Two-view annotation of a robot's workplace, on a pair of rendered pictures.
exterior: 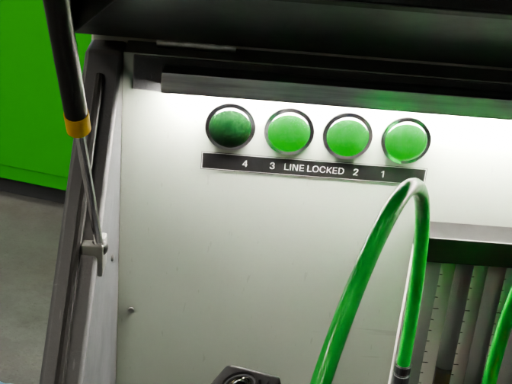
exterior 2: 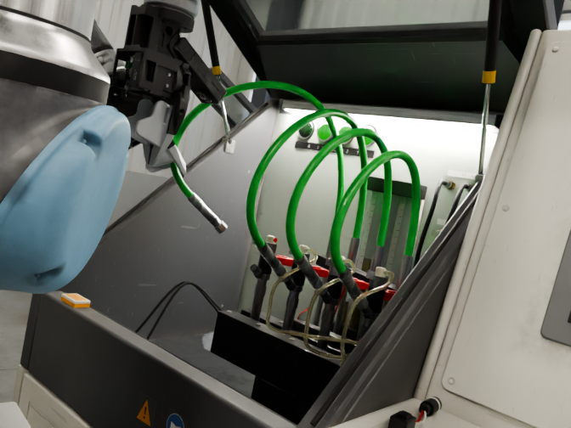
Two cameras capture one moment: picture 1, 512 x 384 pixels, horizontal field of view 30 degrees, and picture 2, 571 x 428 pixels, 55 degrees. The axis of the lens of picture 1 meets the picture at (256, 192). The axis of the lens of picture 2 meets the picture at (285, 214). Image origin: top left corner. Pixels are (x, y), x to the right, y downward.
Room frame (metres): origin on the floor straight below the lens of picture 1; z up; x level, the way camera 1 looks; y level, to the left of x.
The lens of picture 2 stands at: (-0.11, -0.88, 1.24)
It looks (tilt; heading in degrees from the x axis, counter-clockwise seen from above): 3 degrees down; 42
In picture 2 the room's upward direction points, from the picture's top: 11 degrees clockwise
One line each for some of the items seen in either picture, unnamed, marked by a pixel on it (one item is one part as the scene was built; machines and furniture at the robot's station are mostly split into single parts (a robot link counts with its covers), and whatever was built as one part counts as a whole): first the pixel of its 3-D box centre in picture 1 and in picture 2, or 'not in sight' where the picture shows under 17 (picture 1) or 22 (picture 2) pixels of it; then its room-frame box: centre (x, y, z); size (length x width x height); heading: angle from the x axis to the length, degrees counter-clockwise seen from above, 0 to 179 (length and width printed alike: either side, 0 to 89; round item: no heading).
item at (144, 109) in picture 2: not in sight; (139, 130); (0.32, -0.17, 1.27); 0.06 x 0.03 x 0.09; 2
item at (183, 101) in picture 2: not in sight; (172, 104); (0.35, -0.21, 1.32); 0.05 x 0.02 x 0.09; 92
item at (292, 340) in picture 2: not in sight; (295, 379); (0.64, -0.30, 0.91); 0.34 x 0.10 x 0.15; 92
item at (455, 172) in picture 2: not in sight; (457, 235); (0.90, -0.41, 1.20); 0.13 x 0.03 x 0.31; 92
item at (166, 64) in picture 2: not in sight; (157, 56); (0.32, -0.19, 1.38); 0.09 x 0.08 x 0.12; 2
